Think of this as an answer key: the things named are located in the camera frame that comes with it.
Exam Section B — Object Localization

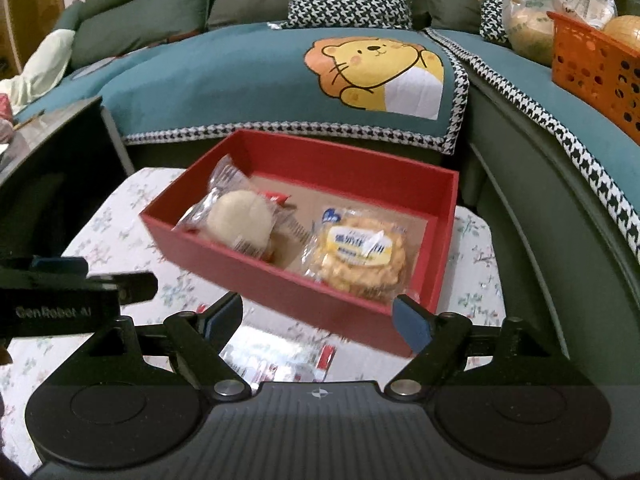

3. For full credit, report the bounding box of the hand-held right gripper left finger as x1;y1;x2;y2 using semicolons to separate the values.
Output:
45;290;253;403

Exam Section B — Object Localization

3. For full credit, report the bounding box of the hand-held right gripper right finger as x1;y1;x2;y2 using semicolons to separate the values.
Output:
382;294;601;403

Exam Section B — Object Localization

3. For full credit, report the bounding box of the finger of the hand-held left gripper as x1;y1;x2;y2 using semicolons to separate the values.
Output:
82;271;159;306
0;256;89;282

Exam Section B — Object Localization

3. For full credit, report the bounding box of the red cardboard box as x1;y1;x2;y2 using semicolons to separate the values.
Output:
139;129;460;358

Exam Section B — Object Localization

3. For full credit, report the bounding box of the red white barcode snack packet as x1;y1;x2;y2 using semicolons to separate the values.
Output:
197;305;338;386

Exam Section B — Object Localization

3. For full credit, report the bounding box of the yellow cookie packet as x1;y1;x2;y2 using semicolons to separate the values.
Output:
300;206;416;306

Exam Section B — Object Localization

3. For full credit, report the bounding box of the round white pastry packet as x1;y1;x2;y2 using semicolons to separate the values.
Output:
172;154;296;263

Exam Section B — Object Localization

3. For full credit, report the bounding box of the floral tablecloth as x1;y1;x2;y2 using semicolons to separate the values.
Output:
0;167;501;411

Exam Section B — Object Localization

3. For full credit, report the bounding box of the black side table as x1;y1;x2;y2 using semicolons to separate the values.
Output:
0;95;136;261

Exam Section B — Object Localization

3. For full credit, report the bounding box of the red plastic bag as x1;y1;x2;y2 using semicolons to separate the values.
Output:
0;94;15;143

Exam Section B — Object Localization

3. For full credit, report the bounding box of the green sofa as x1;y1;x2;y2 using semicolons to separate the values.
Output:
50;0;640;361

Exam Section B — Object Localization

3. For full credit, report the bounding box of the pale white cloth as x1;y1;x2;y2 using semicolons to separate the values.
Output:
10;27;76;111

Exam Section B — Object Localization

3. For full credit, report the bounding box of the teal lion print sofa cover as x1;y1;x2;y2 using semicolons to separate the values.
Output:
15;22;471;156

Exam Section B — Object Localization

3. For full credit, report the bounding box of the teal houndstooth trim sofa cover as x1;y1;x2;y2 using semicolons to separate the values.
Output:
425;27;640;266

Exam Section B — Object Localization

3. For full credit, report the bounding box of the orange plastic basket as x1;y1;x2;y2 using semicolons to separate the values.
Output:
547;11;640;143

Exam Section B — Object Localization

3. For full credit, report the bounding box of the small brown houndstooth cushion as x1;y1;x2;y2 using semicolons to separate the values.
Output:
472;0;516;48

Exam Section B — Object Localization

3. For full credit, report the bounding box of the clear plastic bag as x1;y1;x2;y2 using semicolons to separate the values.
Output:
501;0;618;66

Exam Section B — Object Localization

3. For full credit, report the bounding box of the round yellow fruit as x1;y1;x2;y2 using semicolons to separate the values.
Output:
602;15;640;53

